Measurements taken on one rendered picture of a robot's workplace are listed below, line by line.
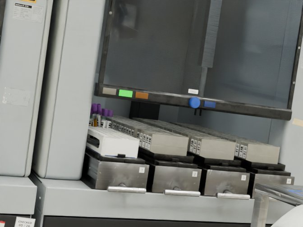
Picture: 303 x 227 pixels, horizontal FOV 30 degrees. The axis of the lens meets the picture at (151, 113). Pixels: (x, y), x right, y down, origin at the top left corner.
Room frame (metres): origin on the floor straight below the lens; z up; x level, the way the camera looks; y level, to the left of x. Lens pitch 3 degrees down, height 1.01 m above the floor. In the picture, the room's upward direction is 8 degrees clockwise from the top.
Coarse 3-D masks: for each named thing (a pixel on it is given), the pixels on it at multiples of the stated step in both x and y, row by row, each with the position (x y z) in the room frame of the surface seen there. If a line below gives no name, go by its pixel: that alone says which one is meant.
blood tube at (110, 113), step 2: (108, 110) 1.69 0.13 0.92; (110, 110) 1.68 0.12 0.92; (112, 110) 1.68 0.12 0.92; (108, 112) 1.68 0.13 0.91; (110, 112) 1.68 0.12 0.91; (112, 112) 1.68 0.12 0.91; (108, 114) 1.68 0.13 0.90; (110, 114) 1.68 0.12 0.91; (112, 114) 1.69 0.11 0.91; (108, 116) 1.68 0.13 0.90; (110, 116) 1.68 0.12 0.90; (112, 116) 1.69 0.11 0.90; (108, 118) 1.68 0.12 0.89; (110, 118) 1.68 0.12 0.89; (108, 120) 1.68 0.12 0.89; (110, 120) 1.68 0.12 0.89; (108, 122) 1.68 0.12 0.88; (110, 122) 1.68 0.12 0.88; (106, 124) 1.68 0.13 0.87; (108, 124) 1.68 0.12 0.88; (106, 126) 1.68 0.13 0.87; (108, 126) 1.68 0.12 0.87
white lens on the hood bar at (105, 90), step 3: (105, 87) 1.45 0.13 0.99; (105, 90) 1.45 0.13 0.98; (108, 90) 1.45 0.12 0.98; (111, 90) 1.45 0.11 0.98; (114, 90) 1.46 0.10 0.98; (102, 93) 1.45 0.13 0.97; (105, 93) 1.45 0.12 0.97; (108, 93) 1.45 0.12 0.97; (111, 93) 1.45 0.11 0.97; (114, 93) 1.46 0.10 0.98
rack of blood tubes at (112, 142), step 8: (88, 128) 1.58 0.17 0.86; (96, 128) 1.62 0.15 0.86; (104, 128) 1.65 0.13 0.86; (96, 136) 1.48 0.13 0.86; (104, 136) 1.43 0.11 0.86; (112, 136) 1.46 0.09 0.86; (120, 136) 1.48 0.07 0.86; (128, 136) 1.52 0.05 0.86; (88, 144) 1.54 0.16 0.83; (96, 144) 1.67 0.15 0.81; (104, 144) 1.43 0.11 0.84; (112, 144) 1.44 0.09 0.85; (120, 144) 1.44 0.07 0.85; (128, 144) 1.45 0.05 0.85; (136, 144) 1.46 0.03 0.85; (104, 152) 1.43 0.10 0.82; (112, 152) 1.44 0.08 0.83; (120, 152) 1.45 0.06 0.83; (128, 152) 1.45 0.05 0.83; (136, 152) 1.46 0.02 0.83
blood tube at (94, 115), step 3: (93, 105) 1.64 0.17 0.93; (96, 105) 1.64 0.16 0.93; (93, 108) 1.64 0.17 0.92; (96, 108) 1.64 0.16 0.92; (93, 111) 1.64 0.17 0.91; (93, 114) 1.65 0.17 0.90; (96, 114) 1.65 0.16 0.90; (93, 117) 1.65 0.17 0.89; (96, 117) 1.65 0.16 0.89; (93, 120) 1.65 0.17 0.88; (96, 120) 1.66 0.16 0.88; (93, 123) 1.66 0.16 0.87; (96, 123) 1.66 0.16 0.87; (93, 126) 1.66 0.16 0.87; (96, 126) 1.66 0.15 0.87; (96, 138) 1.67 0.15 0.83
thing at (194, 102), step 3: (192, 99) 1.54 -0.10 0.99; (195, 99) 1.54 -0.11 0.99; (198, 99) 1.54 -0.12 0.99; (189, 102) 1.54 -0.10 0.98; (192, 102) 1.54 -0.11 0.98; (195, 102) 1.54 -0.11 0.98; (198, 102) 1.54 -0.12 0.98; (192, 105) 1.54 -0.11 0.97; (195, 105) 1.54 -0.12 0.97; (198, 105) 1.54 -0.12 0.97
